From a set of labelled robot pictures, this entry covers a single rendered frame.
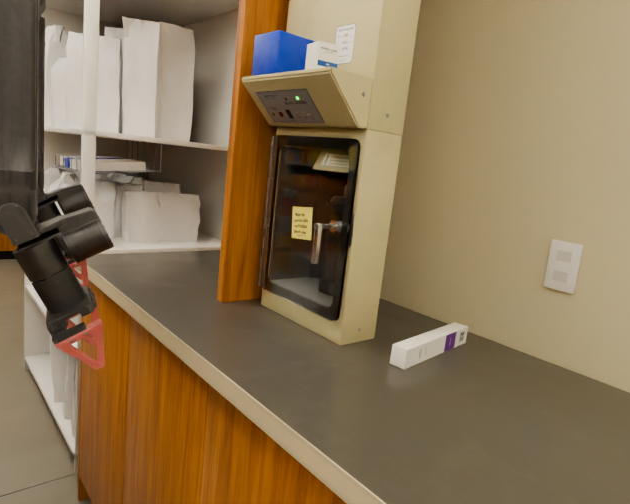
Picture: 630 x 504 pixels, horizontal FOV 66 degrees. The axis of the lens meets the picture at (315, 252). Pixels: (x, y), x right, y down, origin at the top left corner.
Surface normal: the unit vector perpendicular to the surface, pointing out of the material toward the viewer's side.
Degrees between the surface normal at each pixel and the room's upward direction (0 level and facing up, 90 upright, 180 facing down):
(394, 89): 90
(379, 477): 0
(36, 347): 90
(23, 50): 90
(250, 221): 90
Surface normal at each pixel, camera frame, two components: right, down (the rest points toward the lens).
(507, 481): 0.11, -0.98
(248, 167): 0.63, 0.21
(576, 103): -0.76, 0.04
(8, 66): 0.41, 0.21
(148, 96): 0.08, 0.28
